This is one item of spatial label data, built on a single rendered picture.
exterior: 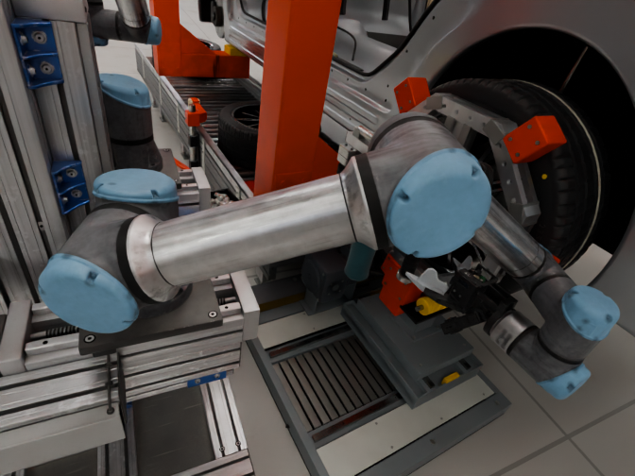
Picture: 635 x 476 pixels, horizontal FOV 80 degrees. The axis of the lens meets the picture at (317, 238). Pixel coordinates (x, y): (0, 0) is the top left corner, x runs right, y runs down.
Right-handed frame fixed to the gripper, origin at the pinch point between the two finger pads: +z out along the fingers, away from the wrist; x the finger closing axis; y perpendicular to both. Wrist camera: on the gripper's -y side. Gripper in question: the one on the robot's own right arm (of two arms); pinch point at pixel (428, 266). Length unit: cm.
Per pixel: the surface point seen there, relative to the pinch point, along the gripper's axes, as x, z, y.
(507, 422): -62, -21, -83
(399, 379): -22, 7, -68
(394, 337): -27, 19, -60
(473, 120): -20.8, 18.3, 27.1
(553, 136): -23.5, -0.1, 30.5
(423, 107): -21.1, 35.7, 24.4
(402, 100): -21, 45, 23
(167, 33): 1, 258, -2
